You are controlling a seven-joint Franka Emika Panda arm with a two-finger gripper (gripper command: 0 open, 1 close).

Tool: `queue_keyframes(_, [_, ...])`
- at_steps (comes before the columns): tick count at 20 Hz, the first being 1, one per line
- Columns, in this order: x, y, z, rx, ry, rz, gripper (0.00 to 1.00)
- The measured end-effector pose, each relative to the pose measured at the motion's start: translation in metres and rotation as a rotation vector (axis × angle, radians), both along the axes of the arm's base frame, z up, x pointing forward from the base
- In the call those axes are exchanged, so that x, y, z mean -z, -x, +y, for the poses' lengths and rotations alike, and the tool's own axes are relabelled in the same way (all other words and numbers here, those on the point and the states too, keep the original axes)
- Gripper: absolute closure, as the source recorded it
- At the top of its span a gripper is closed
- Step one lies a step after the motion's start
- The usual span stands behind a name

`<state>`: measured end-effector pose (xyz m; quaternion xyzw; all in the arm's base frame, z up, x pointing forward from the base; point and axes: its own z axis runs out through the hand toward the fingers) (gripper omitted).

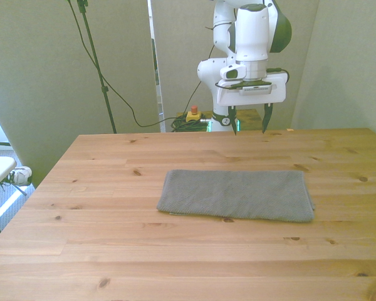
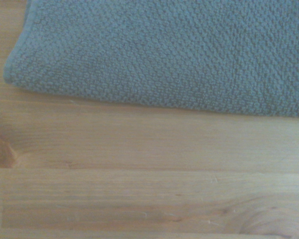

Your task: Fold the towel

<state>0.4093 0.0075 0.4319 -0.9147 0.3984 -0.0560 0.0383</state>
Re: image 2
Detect grey-blue textured towel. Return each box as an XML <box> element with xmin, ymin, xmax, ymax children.
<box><xmin>2</xmin><ymin>0</ymin><xmax>299</xmax><ymax>118</ymax></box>

